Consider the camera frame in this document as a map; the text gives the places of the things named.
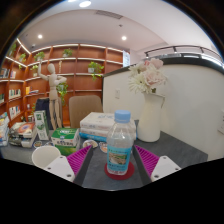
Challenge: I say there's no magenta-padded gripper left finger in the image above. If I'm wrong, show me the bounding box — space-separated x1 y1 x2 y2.
43 145 95 187

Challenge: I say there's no cream ceramic mug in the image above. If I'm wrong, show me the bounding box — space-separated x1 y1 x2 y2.
31 145 62 170

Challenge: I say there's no black branched ceiling lamp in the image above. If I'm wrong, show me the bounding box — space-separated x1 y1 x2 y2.
68 0 93 9

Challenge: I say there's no tall green white carton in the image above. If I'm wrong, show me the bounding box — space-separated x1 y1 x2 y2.
33 110 50 141

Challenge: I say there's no white ribbed vase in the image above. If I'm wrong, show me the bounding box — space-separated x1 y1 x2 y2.
136 92 166 143

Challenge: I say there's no black curtain rail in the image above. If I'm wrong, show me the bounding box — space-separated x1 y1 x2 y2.
143 44 224 64

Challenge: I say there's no orange wooden shelf unit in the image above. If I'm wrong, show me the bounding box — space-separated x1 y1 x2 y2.
0 37 131 129

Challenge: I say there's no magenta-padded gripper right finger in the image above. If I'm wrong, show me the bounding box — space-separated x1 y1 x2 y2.
131 144 182 187

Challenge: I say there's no green white box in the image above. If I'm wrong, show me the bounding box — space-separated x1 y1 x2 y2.
50 127 81 157

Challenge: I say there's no wooden artist mannequin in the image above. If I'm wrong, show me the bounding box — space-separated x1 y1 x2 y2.
37 61 68 131

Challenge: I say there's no ceiling air vent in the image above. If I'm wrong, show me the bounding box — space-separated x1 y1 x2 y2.
94 9 124 20

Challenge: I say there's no white book stack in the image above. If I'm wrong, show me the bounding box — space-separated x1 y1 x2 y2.
79 111 138 144

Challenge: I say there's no tan upholstered chair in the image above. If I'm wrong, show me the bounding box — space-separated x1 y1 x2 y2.
68 94 104 129

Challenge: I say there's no chair with dark jacket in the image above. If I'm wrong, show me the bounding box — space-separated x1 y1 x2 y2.
34 97 63 131

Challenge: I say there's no clear water bottle blue cap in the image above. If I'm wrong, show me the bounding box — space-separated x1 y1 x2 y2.
105 109 136 176

